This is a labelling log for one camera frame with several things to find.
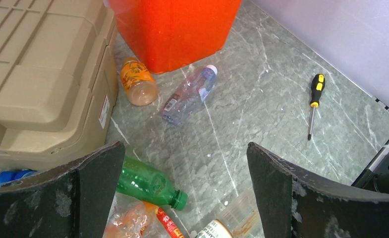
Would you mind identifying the green plastic bottle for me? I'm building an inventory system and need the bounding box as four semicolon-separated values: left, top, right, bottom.
116;156;188;211

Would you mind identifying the clear tea bottle white label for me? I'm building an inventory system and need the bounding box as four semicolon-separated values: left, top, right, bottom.
196;190;261;238

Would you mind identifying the small orange juice bottle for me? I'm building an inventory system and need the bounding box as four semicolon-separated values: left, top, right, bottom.
120;57;159;106

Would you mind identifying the yellow black screwdriver on table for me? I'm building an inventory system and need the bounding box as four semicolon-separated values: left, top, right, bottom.
307;74;326;141

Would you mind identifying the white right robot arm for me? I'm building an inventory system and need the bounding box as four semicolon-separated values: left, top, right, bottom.
352;153;389;194

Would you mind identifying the large orange bottle centre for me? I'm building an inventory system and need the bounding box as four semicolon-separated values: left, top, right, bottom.
103;192;184;238

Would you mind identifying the tan plastic toolbox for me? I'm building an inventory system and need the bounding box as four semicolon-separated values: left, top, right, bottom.
0;0;119;170

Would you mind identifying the blue label water bottle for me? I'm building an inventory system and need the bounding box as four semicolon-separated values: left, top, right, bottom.
0;168;37;185

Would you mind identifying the small clear water bottle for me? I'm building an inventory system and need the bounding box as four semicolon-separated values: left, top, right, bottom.
160;64;218;126

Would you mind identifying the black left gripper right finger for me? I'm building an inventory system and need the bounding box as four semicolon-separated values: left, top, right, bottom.
246;142;389;238

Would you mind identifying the orange plastic bin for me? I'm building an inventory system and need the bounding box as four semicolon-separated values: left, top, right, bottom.
109;0;241;74

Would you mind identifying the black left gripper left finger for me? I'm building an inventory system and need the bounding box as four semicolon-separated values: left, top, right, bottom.
0;141;125;238

